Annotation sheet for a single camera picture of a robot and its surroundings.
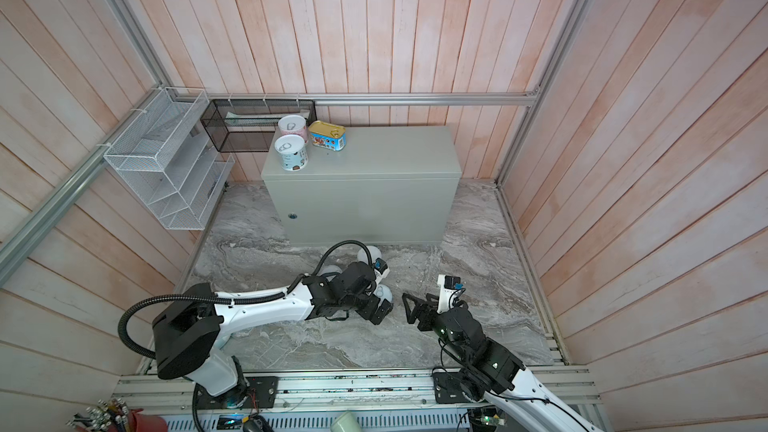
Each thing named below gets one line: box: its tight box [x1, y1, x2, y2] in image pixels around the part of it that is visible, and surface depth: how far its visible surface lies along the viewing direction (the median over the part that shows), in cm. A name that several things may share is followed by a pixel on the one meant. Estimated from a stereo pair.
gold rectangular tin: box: [308, 120, 347, 152], surface depth 81 cm
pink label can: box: [278, 114, 308, 142], surface depth 81 cm
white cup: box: [330, 410, 363, 432], surface depth 65 cm
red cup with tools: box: [66, 398, 169, 432], surface depth 59 cm
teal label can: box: [274, 134, 309, 172], surface depth 75 cm
